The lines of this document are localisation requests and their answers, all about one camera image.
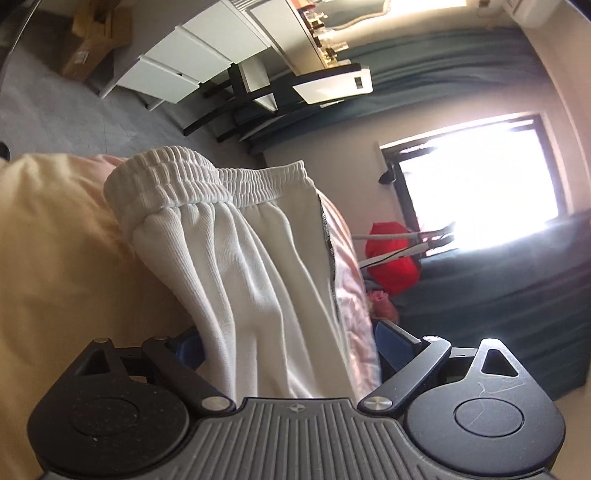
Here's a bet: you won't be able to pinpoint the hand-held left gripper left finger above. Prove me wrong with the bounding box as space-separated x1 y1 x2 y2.
78 325 236 415

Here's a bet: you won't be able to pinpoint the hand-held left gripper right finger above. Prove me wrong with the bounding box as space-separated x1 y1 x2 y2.
358 320 525 416

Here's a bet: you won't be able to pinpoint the white elastic-waist shorts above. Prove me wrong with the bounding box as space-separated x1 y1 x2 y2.
104 145 384 400

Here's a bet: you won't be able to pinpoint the pink cloth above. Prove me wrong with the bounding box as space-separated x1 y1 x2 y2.
367 288 400 324

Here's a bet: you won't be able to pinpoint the red bag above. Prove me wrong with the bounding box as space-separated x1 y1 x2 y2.
365 222 423 296

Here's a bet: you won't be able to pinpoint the blue-grey curtain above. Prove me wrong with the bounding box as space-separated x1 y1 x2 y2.
235 28 555 155
365 212 591 402

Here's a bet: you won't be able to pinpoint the yellow and pink bed sheet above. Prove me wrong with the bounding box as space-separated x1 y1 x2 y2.
0 152 384 480

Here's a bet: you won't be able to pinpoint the window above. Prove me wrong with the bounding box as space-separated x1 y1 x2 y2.
379 113 573 252

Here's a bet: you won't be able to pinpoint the black and white chair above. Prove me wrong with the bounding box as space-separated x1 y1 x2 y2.
182 62 375 144

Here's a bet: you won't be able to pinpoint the white dressing table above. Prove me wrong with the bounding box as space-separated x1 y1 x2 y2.
97 0 352 112

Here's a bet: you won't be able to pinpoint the cardboard box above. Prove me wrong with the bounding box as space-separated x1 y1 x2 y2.
60 0 134 84

